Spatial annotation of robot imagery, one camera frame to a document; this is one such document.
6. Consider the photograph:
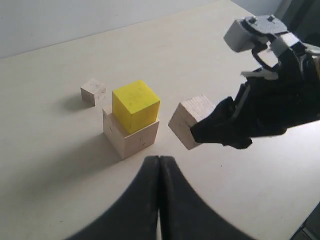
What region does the medium wooden cube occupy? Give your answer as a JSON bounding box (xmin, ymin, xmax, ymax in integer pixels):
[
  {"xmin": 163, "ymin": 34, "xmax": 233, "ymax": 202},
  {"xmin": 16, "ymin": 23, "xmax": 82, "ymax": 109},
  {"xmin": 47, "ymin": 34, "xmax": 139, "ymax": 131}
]
[{"xmin": 168, "ymin": 94, "xmax": 215, "ymax": 150}]

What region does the large wooden cube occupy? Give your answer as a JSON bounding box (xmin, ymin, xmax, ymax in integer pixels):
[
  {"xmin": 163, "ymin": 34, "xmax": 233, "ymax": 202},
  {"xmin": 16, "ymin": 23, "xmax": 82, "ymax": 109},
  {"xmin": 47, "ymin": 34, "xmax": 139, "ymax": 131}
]
[{"xmin": 102, "ymin": 105, "xmax": 160, "ymax": 160}]

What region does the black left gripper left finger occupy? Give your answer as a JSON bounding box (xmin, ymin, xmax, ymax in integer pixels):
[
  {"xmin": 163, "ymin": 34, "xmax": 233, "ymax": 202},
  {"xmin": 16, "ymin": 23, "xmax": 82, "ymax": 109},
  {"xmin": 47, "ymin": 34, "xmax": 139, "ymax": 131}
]
[{"xmin": 68, "ymin": 156, "xmax": 160, "ymax": 240}]

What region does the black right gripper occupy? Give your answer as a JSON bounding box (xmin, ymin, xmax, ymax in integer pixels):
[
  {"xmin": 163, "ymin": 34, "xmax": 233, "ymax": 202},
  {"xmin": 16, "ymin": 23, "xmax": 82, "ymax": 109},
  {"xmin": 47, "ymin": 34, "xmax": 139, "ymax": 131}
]
[{"xmin": 190, "ymin": 43, "xmax": 320, "ymax": 150}]

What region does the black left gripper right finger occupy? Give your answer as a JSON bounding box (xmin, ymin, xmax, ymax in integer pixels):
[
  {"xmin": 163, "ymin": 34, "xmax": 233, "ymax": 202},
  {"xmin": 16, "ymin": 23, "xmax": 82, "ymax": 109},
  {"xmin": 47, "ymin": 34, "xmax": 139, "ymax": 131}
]
[{"xmin": 159, "ymin": 156, "xmax": 252, "ymax": 240}]

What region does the yellow cube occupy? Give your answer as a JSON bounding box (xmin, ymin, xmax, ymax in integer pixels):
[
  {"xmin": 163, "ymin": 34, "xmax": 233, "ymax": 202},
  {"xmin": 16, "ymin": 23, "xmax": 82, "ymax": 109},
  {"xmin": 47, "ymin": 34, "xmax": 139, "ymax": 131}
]
[{"xmin": 112, "ymin": 80, "xmax": 161, "ymax": 134}]

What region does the black right camera cable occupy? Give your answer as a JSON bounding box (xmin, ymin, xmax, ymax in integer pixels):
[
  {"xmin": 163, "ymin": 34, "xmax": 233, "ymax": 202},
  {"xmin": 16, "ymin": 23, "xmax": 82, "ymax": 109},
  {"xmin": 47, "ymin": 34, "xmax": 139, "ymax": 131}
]
[{"xmin": 251, "ymin": 41, "xmax": 283, "ymax": 70}]

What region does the small wooden cube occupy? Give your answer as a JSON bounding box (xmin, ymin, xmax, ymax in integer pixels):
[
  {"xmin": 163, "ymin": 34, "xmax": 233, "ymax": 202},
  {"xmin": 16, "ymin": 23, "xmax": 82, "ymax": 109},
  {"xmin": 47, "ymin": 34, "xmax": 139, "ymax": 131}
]
[{"xmin": 80, "ymin": 78, "xmax": 107, "ymax": 107}]

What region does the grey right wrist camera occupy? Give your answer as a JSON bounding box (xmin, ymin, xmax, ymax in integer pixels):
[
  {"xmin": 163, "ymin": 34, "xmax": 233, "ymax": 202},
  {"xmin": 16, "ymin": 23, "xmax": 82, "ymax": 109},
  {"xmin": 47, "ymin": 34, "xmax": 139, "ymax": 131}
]
[{"xmin": 223, "ymin": 15, "xmax": 300, "ymax": 57}]

